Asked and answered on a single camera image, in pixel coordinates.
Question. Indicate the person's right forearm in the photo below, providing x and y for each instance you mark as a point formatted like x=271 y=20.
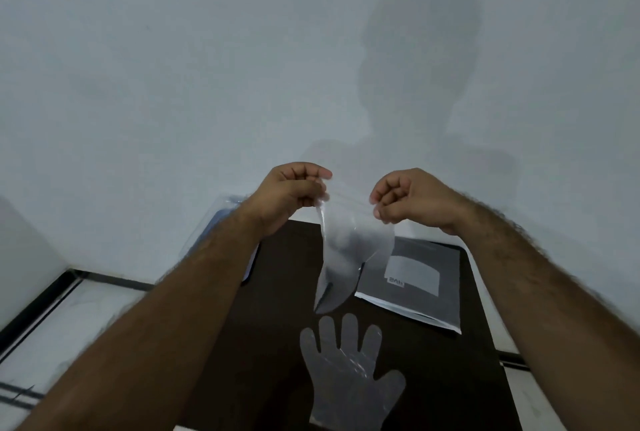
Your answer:
x=540 y=305

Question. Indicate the clear plastic disposable glove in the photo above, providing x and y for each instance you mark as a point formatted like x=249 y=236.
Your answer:
x=345 y=375
x=350 y=250

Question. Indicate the clear packet with blue contents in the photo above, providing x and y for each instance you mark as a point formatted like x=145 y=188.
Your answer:
x=225 y=213

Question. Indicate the person's left hand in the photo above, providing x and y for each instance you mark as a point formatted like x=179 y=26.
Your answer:
x=282 y=195

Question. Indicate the person's left thumb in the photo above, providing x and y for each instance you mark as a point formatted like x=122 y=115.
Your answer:
x=307 y=170

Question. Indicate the person's right thumb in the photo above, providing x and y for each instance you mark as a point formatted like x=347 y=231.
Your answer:
x=384 y=188

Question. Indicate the person's right hand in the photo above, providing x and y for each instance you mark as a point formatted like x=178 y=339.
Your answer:
x=425 y=200

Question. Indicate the person's left forearm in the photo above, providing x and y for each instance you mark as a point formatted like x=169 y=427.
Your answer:
x=165 y=320

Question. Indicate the grey plastic mailer bag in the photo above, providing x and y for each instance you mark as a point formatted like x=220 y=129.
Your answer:
x=415 y=280

